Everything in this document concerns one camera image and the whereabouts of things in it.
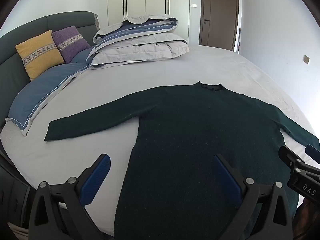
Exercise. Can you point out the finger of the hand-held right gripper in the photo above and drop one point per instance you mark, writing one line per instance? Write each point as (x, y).
(290, 156)
(313, 153)

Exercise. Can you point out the dark green knit sweater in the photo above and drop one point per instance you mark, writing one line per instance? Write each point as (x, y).
(187, 130)

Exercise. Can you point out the purple patterned cushion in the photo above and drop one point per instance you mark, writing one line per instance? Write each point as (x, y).
(71, 42)

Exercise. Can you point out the yellow patterned cushion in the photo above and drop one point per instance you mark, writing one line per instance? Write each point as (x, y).
(40, 52)

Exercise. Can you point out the dark bedside cabinet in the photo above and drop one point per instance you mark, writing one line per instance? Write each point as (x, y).
(12, 195)

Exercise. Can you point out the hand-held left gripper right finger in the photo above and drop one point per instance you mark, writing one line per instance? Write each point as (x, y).
(228, 180)

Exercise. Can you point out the brown room door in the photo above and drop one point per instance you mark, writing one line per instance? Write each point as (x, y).
(220, 12)

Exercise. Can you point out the blue bed pillow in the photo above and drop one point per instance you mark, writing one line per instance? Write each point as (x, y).
(81, 56)
(42, 90)

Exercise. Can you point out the wall socket plate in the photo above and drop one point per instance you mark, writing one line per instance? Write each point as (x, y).
(306, 59)

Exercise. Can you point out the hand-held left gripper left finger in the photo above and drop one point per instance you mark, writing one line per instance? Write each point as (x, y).
(96, 177)

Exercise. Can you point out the folded grey and blue duvet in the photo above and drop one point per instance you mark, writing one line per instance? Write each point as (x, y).
(140, 45)

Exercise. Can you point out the bed with white sheet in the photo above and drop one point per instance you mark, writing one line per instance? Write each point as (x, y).
(225, 62)

